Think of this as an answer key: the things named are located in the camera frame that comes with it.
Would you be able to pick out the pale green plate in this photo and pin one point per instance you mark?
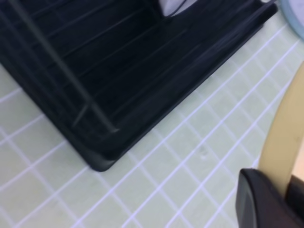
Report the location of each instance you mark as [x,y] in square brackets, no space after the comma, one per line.
[171,8]

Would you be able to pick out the light blue round object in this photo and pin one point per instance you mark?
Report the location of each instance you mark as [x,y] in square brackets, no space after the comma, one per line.
[293,11]

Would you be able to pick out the yellow plastic plate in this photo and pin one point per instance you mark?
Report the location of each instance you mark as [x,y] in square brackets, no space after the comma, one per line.
[282,155]

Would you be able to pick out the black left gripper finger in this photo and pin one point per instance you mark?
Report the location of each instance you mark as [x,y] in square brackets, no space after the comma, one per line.
[260,205]

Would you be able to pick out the black drip tray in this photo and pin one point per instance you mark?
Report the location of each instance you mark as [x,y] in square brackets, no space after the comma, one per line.
[166,95]

